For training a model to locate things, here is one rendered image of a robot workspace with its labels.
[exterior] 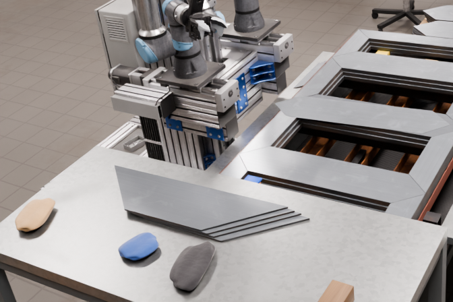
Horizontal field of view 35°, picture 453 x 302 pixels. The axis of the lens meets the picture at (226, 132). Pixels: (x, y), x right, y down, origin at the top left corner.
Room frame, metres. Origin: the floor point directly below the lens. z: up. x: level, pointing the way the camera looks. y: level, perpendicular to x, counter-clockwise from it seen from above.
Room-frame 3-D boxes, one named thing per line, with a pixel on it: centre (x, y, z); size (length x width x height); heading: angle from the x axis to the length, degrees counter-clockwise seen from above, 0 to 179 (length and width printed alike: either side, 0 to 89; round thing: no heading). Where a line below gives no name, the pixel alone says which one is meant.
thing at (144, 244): (1.67, 0.30, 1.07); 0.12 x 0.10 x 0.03; 129
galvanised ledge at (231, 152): (3.00, -0.29, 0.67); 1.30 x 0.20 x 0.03; 144
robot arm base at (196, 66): (2.85, 0.11, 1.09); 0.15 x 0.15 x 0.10
